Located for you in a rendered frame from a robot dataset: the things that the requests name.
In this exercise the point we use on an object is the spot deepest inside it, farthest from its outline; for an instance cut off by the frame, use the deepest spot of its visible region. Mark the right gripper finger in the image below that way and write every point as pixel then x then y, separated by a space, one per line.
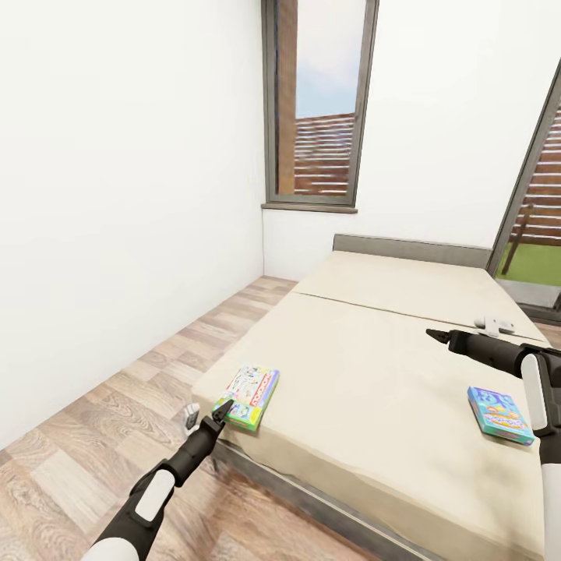
pixel 439 335

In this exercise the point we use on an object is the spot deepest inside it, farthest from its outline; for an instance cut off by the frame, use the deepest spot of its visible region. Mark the board game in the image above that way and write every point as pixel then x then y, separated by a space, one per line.
pixel 499 415
pixel 251 389

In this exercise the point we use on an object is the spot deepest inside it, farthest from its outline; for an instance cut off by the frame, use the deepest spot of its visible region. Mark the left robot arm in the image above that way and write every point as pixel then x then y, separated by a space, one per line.
pixel 133 530

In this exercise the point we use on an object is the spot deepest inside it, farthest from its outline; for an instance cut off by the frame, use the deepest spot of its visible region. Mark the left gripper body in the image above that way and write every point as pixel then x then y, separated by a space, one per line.
pixel 202 441

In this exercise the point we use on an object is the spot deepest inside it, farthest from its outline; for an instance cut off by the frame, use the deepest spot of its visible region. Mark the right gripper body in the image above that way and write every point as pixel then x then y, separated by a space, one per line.
pixel 479 347

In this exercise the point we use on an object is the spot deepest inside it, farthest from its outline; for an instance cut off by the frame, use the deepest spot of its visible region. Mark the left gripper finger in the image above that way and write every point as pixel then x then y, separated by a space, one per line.
pixel 219 414

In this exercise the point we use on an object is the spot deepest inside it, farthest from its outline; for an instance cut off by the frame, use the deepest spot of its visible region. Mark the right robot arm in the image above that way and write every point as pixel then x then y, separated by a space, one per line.
pixel 540 370

